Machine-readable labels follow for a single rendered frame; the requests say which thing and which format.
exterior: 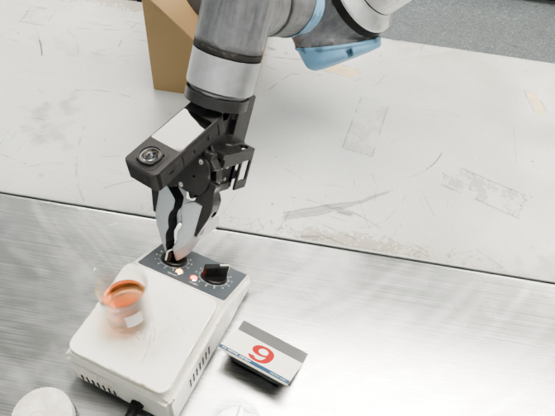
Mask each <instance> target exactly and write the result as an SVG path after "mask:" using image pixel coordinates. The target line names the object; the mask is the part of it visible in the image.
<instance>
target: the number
mask: <svg viewBox="0 0 555 416"><path fill-rule="evenodd" d="M223 345H225V346H227V347H229V348H230V349H232V350H234V351H236V352H238V353H240V354H241V355H243V356H245V357H247V358H249V359H250V360H252V361H254V362H257V363H258V364H260V365H261V366H264V367H266V368H268V369H269V370H270V371H273V372H275V373H277V374H279V375H280V376H282V377H284V378H286V379H289V378H290V376H291V375H292V373H293V372H294V371H295V370H296V368H297V367H298V366H299V364H298V363H296V362H294V361H292V360H291V359H289V358H287V357H284V356H283V355H281V354H279V353H277V352H275V351H274V350H272V349H270V348H268V347H265V346H264V345H263V344H261V343H258V342H256V341H254V340H253V339H251V338H249V337H247V336H245V335H243V334H242V333H239V332H237V333H236V334H235V335H233V336H232V337H231V338H230V339H229V340H228V341H226V342H225V343H224V344H223Z"/></svg>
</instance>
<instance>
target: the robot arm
mask: <svg viewBox="0 0 555 416"><path fill-rule="evenodd" d="M410 1H411V0H187V2H188V3H189V5H190V6H191V8H192V9H193V11H194V12H195V13H196V14H197V15H198V19H197V27H196V31H195V35H194V41H193V45H192V53H191V57H190V61H189V65H188V69H187V80H188V82H187V83H186V87H185V92H184V96H185V98H187V99H188V100H189V101H190V102H189V103H188V104H187V105H186V106H185V107H184V108H183V109H182V110H181V111H179V112H178V113H177V114H176V115H175V116H173V117H172V118H171V119H170V120H169V121H167V122H166V123H165V124H164V125H162V126H161V127H160V128H159V129H158V130H156V131H155V132H154V133H153V134H152V135H151V136H150V137H149V138H148V139H146V140H145V141H144V142H143V143H142V144H140V145H139V146H138V147H137V148H135V149H134V150H133V151H132V152H131V153H129V154H128V155H127V156H126V158H125V160H126V166H127V168H128V171H129V174H130V176H131V177H132V178H134V179H135V180H136V181H138V182H141V183H142V184H144V185H146V186H147V187H149V188H150V189H151V191H152V201H153V210H154V212H155V218H156V223H157V227H158V230H159V235H160V238H161V240H162V243H163V246H164V251H165V253H166V250H167V249H169V248H172V250H173V255H174V259H175V260H176V261H178V260H180V259H182V258H184V257H186V256H187V255H188V254H189V253H190V252H191V251H192V250H193V249H194V247H195V246H196V245H197V243H198V241H199V240H200V239H202V238H204V237H205V236H206V235H208V234H209V233H210V232H212V231H213V230H214V229H215V228H216V226H217V225H218V223H219V219H220V218H219V215H217V214H216V213H217V212H218V210H219V208H220V205H221V194H220V191H224V190H227V189H229V187H230V186H231V183H232V179H234V180H235V181H234V185H233V187H232V190H237V189H240V188H242V187H245V184H246V181H247V177H248V175H249V169H250V165H251V163H252V159H253V156H254V151H255V148H253V147H251V146H249V145H247V144H246V143H245V142H244V140H245V136H246V133H247V130H248V127H249V121H250V117H251V114H252V111H253V108H254V102H255V98H256V96H255V95H253V94H254V88H255V84H256V81H257V77H258V75H259V69H260V65H261V62H262V61H261V60H262V57H263V52H264V48H265V45H266V41H267V38H268V37H281V38H292V40H293V43H294V45H295V50H296V51H298V53H299V55H300V56H301V59H302V61H303V63H304V64H305V66H306V67H307V68H308V69H310V70H313V71H317V70H322V69H326V68H328V67H331V66H334V65H336V64H341V63H343V62H345V61H348V60H350V59H354V58H356V57H358V56H360V55H363V54H366V53H368V52H371V51H373V50H375V49H377V48H379V47H380V46H381V44H382V42H381V36H379V34H380V33H382V32H384V31H385V30H386V29H387V28H388V27H389V26H390V24H391V21H392V16H393V12H394V11H396V10H397V9H399V8H400V7H402V6H404V5H406V4H407V3H408V2H410ZM242 148H244V149H242ZM244 161H248V163H247V167H246V170H245V174H244V178H243V179H240V180H238V179H239V176H240V170H241V167H242V163H243V162H244ZM237 164H239V165H238V168H237V169H235V166H236V165H237ZM187 192H188V194H189V197H190V198H191V199H193V198H196V199H195V201H192V200H189V199H187ZM181 222H182V225H181V227H180V229H179V230H178V232H177V241H176V243H175V244H174V242H175V239H174V230H175V229H176V227H177V225H178V224H179V223H181Z"/></svg>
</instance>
